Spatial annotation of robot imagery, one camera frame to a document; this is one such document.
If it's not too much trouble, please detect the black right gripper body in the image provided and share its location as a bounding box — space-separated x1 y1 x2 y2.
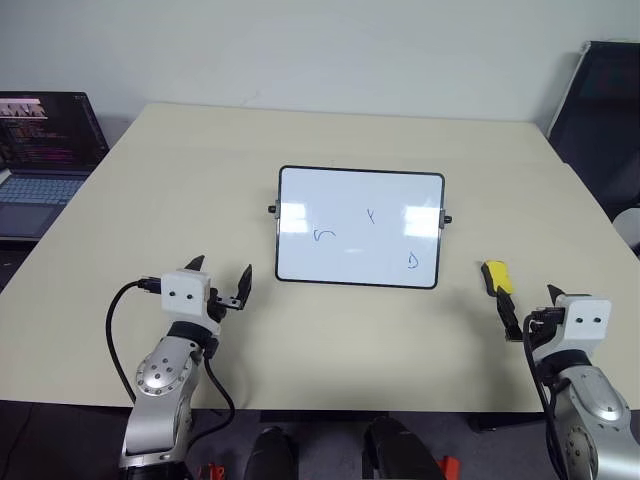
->
522 306 567 347

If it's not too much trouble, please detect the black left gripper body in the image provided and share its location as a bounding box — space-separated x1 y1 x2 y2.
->
205 287 244 324

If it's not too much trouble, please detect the yellow and black eraser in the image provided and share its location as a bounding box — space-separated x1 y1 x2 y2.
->
480 258 516 297

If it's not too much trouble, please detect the white rounded object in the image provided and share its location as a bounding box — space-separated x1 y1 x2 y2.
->
611 205 640 262

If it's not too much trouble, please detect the black-framed small whiteboard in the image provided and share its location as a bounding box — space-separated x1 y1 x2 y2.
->
264 164 454 291

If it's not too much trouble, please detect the small dark rounded shape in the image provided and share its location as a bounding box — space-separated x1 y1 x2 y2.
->
242 425 297 480

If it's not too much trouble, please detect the large dark rounded shape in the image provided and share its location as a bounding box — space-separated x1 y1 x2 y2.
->
361 415 445 480

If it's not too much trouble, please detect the black office chair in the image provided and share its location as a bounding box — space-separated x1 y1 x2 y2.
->
546 40 640 224

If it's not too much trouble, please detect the open grey laptop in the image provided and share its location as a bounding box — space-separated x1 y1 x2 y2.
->
0 91 111 242

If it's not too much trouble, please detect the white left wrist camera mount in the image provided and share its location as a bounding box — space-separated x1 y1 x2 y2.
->
160 269 222 337

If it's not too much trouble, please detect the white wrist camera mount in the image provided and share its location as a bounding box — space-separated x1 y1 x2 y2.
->
160 269 222 337
556 293 613 355

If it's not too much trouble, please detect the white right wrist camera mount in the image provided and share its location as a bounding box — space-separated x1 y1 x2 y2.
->
556 293 613 355

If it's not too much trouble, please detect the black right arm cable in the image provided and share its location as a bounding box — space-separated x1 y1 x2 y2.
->
521 317 569 480

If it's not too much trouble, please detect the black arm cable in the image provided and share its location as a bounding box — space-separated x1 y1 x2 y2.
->
521 317 569 480
105 276 236 454

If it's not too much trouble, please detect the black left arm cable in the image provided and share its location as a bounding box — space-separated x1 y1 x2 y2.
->
105 276 236 454

